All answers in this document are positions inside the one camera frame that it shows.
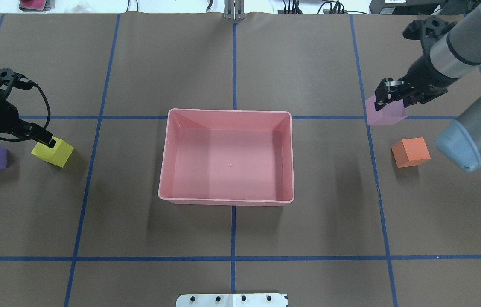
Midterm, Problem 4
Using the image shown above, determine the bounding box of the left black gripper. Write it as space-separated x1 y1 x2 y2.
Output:
0 101 56 148

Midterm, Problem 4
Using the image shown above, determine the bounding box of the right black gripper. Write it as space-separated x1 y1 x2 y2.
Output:
374 55 448 111

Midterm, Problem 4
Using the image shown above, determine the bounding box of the pink foam block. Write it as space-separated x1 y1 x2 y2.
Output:
365 96 407 126

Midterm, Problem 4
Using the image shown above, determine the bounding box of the yellow foam block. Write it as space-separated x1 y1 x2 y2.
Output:
30 137 74 168

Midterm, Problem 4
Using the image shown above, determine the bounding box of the orange foam block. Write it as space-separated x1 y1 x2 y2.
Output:
391 137 431 168

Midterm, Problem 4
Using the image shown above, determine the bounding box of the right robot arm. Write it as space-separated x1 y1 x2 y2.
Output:
370 0 481 173

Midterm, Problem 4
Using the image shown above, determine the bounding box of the pink plastic bin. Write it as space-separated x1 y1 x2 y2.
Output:
158 108 295 207

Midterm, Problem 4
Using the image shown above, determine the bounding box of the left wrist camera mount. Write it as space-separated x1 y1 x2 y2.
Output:
0 68 34 90

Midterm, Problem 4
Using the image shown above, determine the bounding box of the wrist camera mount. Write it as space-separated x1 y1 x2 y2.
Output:
0 68 34 90
402 16 457 54

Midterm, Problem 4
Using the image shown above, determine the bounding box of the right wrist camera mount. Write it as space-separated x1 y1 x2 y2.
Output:
402 16 457 54

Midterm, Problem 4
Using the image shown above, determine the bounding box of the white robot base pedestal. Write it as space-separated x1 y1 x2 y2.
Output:
175 293 289 307

